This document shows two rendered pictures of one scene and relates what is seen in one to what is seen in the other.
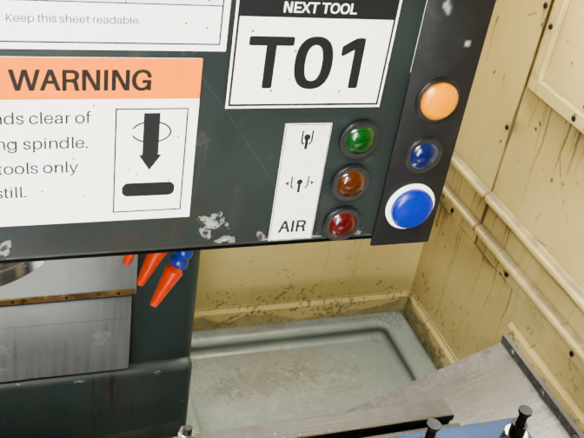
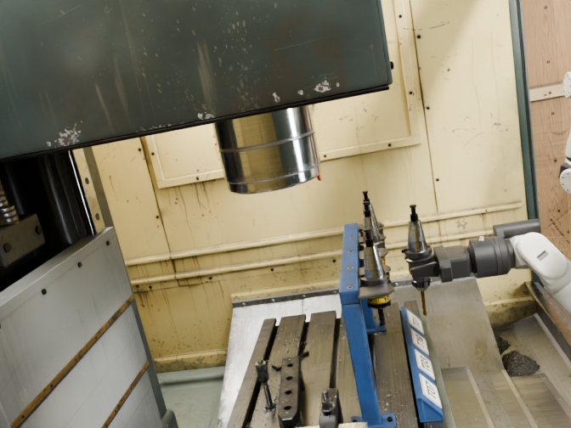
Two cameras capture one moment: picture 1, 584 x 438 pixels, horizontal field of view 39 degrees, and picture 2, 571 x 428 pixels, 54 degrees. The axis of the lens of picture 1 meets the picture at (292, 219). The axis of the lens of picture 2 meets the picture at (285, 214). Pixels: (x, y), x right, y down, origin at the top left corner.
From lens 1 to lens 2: 106 cm
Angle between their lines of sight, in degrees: 55
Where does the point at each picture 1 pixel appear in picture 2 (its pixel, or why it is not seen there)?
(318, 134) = not seen: hidden behind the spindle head
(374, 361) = (178, 396)
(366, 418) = (262, 342)
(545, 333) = (251, 278)
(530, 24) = (136, 164)
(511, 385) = (259, 312)
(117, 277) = (139, 357)
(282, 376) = not seen: outside the picture
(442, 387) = (240, 340)
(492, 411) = not seen: hidden behind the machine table
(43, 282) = (119, 384)
